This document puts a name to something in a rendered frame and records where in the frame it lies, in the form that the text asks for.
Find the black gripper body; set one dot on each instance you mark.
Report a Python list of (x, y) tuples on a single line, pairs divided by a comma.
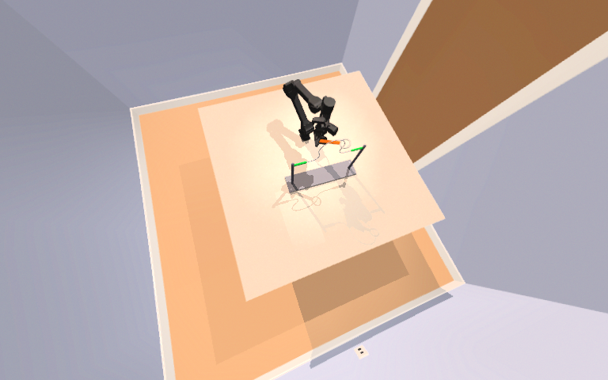
[(320, 124)]

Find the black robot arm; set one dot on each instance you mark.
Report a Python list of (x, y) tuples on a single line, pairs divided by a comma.
[(315, 104)]

